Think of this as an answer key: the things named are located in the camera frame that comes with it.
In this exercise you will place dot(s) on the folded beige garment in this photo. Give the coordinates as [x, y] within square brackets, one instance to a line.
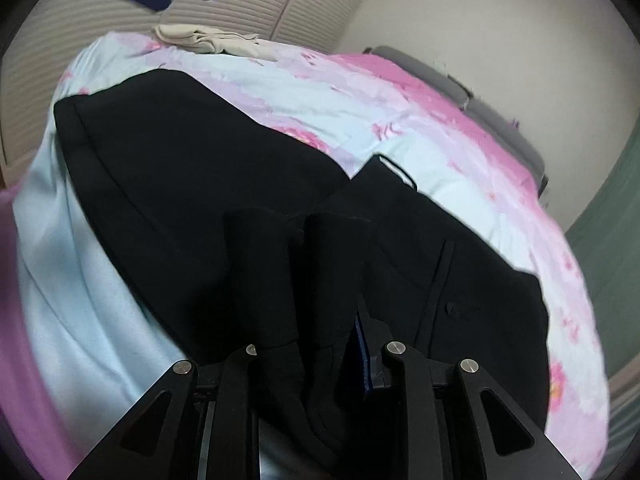
[210, 40]

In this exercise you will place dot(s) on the grey padded headboard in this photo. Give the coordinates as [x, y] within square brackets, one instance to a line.
[450, 80]

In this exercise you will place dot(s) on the green curtain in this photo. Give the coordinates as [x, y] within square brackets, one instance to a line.
[615, 210]

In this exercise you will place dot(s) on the black pants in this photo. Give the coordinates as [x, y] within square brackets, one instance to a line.
[200, 200]

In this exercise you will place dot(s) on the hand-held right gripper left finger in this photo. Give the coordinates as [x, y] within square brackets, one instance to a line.
[240, 390]

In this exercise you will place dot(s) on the pink floral quilt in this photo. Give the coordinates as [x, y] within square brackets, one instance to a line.
[440, 140]

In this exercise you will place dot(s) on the white louvered wardrobe door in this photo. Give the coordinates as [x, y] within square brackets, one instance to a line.
[325, 15]
[60, 35]

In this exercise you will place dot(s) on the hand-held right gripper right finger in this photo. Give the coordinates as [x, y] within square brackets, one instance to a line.
[364, 360]

